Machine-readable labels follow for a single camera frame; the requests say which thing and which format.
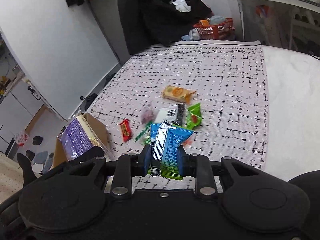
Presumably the blue green snack packet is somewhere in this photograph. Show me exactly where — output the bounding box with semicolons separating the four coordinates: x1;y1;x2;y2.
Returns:
148;121;193;180

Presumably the white black snack packet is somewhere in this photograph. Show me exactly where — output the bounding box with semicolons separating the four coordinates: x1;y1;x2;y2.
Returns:
154;103;185;126

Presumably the purple round snack packet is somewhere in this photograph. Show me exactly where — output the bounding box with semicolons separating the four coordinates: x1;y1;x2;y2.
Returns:
141;102;154;124

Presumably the purple wafer pack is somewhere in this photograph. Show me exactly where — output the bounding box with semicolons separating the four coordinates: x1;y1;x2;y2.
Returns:
56;114;111;162

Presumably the orange cracker packet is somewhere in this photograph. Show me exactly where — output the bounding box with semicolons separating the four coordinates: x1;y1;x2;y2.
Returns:
162;85;196;103

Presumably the orange sausage snack bag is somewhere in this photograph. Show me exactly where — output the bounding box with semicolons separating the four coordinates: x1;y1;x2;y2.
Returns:
182;138;193;147

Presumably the green striped biscuit packet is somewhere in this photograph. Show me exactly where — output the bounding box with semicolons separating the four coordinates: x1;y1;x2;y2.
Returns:
135;121;153;145

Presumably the red candy bar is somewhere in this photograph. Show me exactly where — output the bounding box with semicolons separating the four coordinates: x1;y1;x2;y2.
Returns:
119;119;132;142

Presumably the open cardboard box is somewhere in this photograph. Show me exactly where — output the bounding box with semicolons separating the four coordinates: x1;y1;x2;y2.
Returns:
51;112;111;169

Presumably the light green snack packet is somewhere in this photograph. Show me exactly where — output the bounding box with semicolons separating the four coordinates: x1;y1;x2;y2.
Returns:
186;103;202;129

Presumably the black sock foot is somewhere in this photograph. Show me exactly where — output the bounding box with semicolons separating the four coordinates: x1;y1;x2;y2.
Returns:
16;153;37;187

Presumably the dotted cream tablecloth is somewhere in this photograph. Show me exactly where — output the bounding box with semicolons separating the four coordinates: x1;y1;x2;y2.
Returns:
0;153;23;204

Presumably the white black-patterned bed blanket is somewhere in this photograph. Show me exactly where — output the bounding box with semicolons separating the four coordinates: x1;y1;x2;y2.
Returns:
88;40;268;170

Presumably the red white plastic bag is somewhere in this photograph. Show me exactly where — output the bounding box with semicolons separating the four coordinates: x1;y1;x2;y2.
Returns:
14;131;29;147

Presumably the white kitchen cabinet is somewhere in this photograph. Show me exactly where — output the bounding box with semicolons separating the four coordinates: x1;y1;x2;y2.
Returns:
1;80;44;153

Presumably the red plastic basket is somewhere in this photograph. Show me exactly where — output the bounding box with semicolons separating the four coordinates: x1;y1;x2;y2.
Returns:
193;18;234;40

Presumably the black clothes pile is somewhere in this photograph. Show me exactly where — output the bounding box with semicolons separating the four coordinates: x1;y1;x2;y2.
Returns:
118;0;213;55

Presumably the cluttered white desk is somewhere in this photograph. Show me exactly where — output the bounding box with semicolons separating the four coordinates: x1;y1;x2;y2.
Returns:
228;0;319;56

